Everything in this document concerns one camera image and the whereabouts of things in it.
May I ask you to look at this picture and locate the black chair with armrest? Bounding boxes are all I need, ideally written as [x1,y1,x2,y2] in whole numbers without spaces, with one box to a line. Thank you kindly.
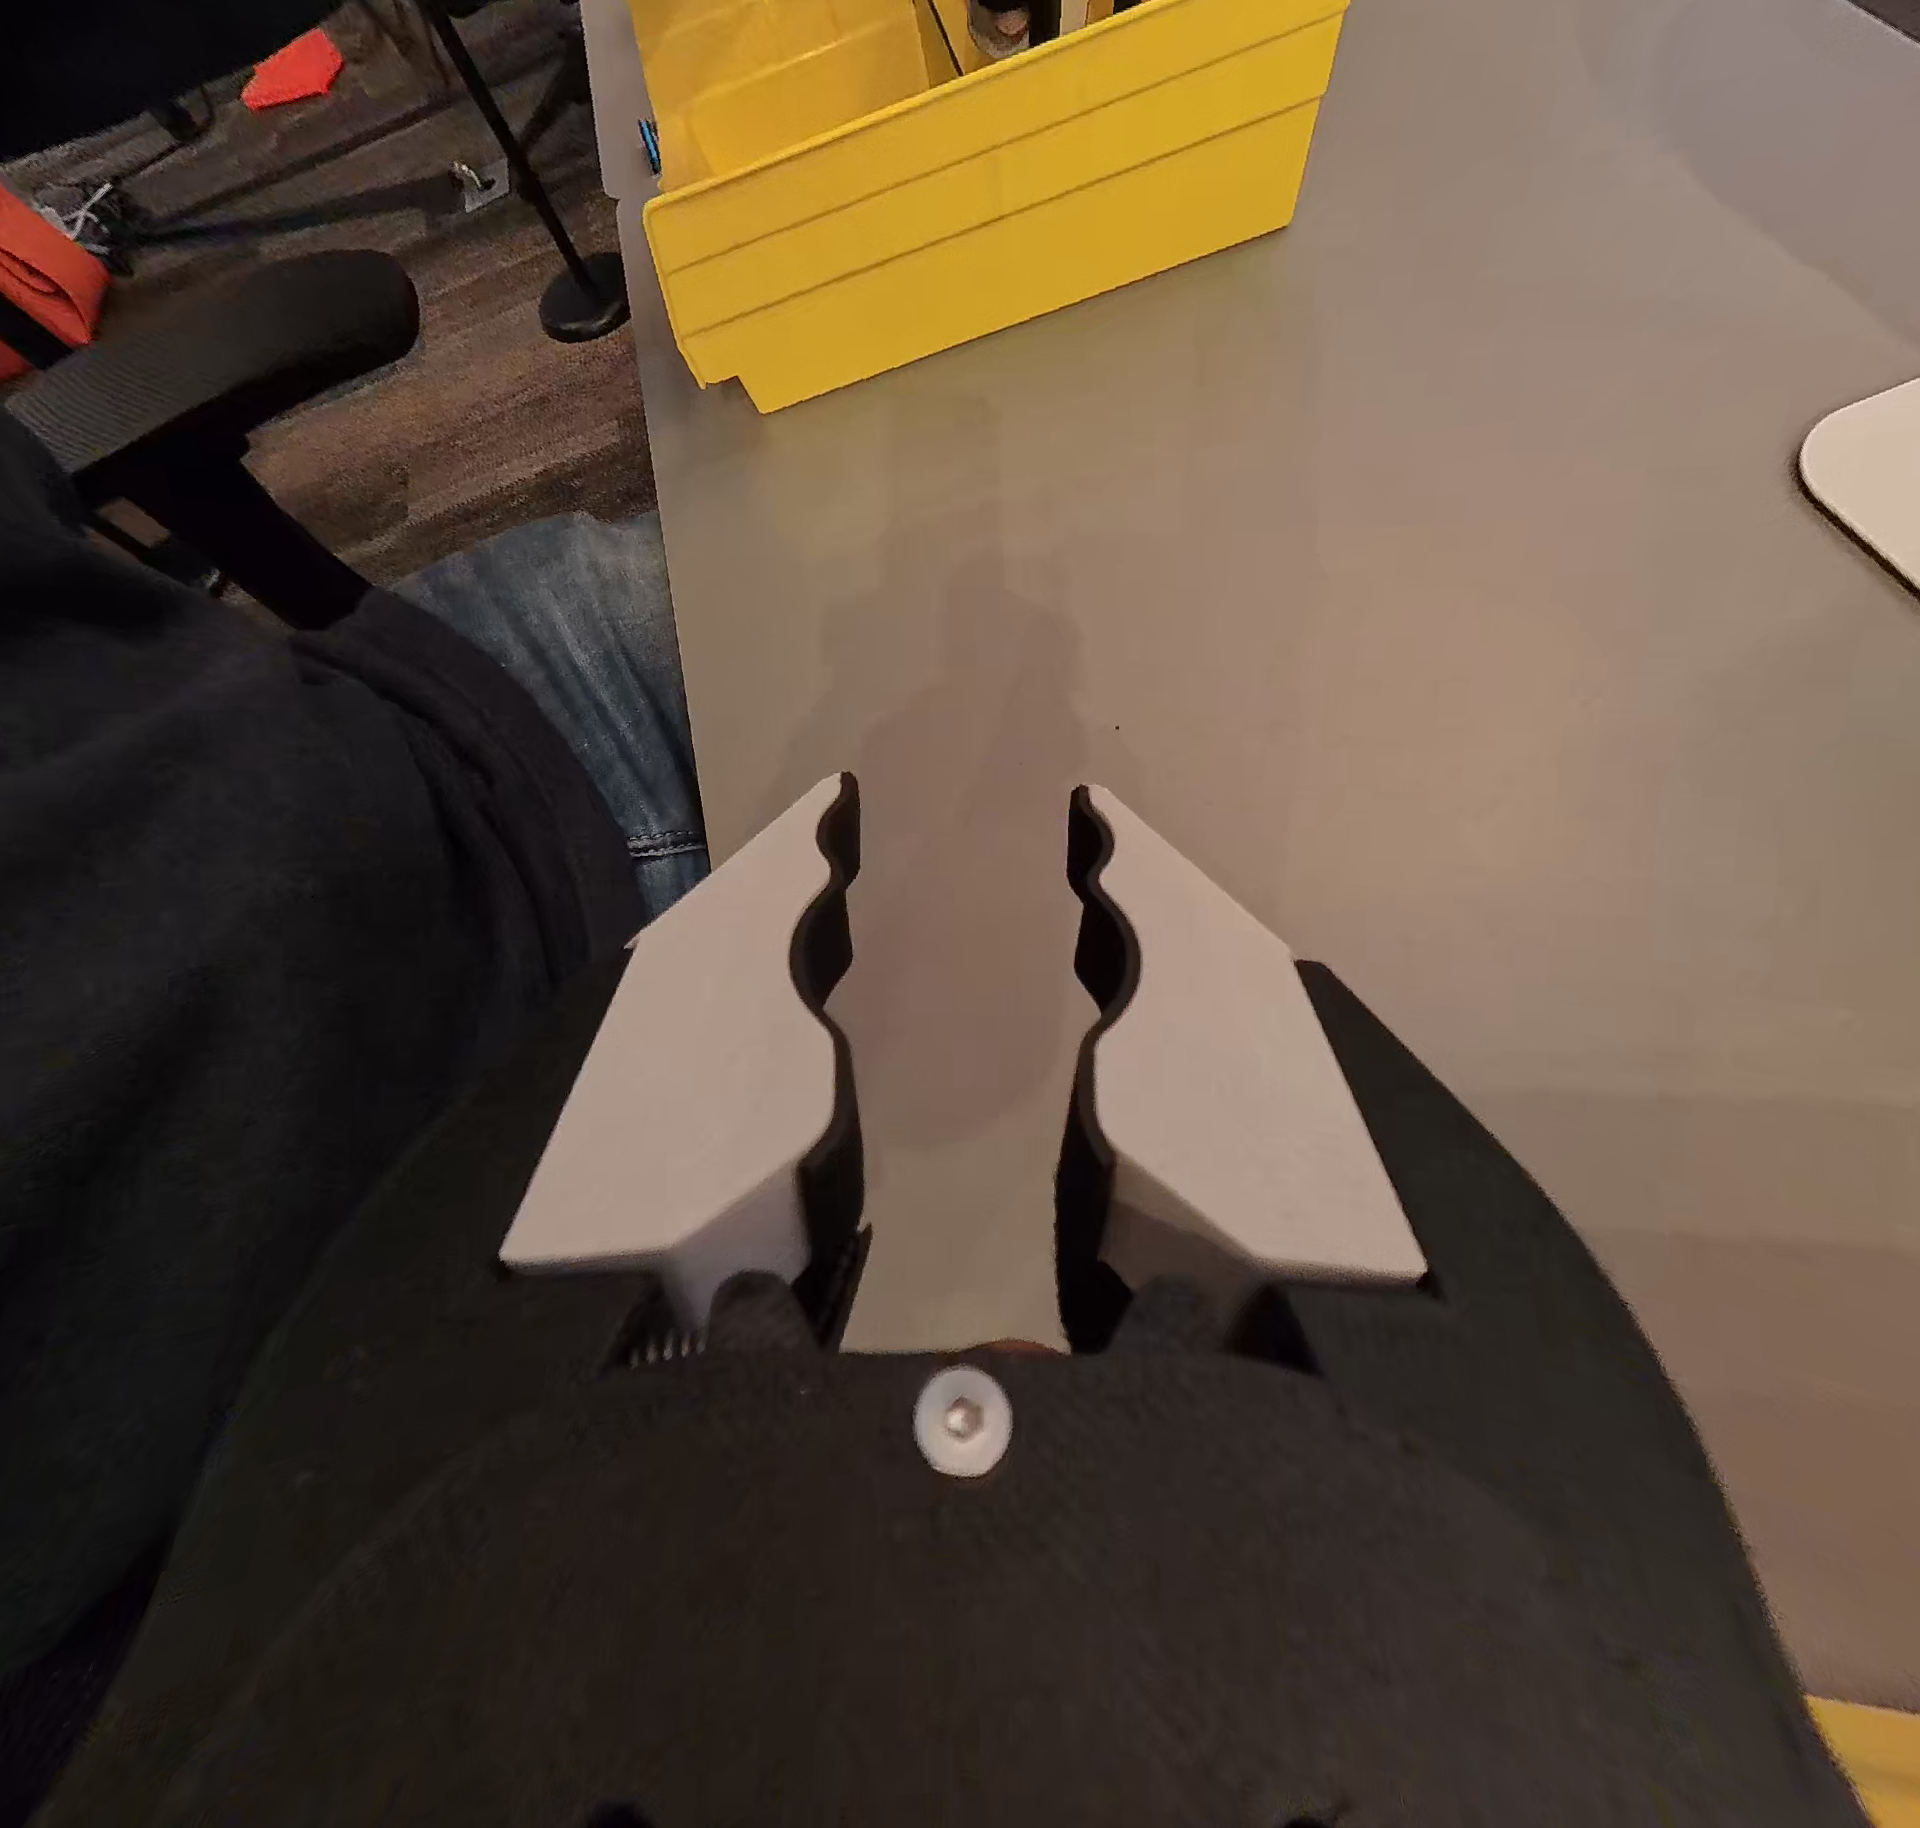
[0,249,422,630]

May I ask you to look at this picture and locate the orange floor object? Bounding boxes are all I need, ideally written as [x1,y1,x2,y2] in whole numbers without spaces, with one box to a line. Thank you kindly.
[0,29,347,378]

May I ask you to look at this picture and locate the yellow plastic bin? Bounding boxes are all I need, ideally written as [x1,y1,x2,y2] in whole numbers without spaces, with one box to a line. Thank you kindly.
[616,0,1387,413]
[1803,1695,1920,1828]

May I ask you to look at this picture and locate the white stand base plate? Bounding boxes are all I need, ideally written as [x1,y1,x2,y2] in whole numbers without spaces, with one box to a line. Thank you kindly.
[1795,374,1920,601]

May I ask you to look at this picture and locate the person's blue jeans leg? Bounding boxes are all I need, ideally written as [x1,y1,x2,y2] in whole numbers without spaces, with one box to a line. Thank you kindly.
[390,509,714,915]

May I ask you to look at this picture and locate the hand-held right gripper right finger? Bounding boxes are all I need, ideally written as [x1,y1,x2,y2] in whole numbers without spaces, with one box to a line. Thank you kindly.
[1057,786,1425,1350]

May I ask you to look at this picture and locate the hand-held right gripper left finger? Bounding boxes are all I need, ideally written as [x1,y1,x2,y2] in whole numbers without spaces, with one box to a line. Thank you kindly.
[504,778,872,1350]

